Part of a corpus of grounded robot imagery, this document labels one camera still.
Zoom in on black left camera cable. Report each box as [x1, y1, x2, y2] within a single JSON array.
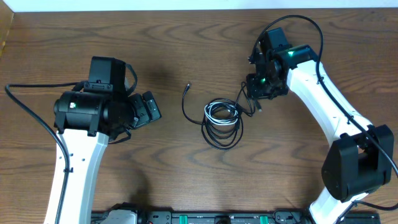
[[4, 81, 90, 224]]

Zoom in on black thin cable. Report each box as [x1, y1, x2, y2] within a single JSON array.
[[200, 81, 264, 151], [182, 82, 206, 126]]

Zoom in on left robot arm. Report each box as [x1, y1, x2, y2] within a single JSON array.
[[45, 56, 162, 223]]

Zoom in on white thin cable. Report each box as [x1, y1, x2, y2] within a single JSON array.
[[203, 101, 241, 126]]

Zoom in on black right camera cable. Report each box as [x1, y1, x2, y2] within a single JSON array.
[[248, 14, 398, 212]]

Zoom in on black camera cable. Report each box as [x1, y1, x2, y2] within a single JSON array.
[[248, 14, 398, 212], [4, 81, 90, 224]]

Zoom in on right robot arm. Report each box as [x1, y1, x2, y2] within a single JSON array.
[[246, 28, 394, 223]]

